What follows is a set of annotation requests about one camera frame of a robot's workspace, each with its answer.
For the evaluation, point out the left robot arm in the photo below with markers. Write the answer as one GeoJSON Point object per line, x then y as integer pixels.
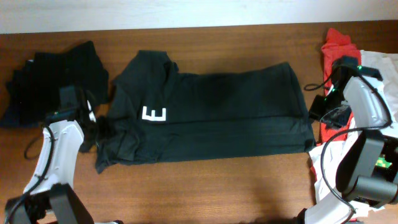
{"type": "Point", "coordinates": [68, 131]}

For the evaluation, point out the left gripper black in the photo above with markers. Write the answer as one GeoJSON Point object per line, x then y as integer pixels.
{"type": "Point", "coordinates": [94, 130]}

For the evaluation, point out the black Nike t-shirt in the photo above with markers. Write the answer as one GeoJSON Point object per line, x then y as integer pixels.
{"type": "Point", "coordinates": [159, 114]}

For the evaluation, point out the folded navy blue garment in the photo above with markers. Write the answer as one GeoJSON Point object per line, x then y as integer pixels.
{"type": "Point", "coordinates": [28, 96]}

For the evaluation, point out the white t-shirt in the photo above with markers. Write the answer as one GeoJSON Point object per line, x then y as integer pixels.
{"type": "Point", "coordinates": [385, 81]}

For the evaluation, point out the folded black garment on top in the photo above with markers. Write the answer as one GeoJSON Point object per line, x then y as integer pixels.
{"type": "Point", "coordinates": [80, 67]}

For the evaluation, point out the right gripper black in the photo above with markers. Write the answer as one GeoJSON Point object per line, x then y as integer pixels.
{"type": "Point", "coordinates": [325, 111]}

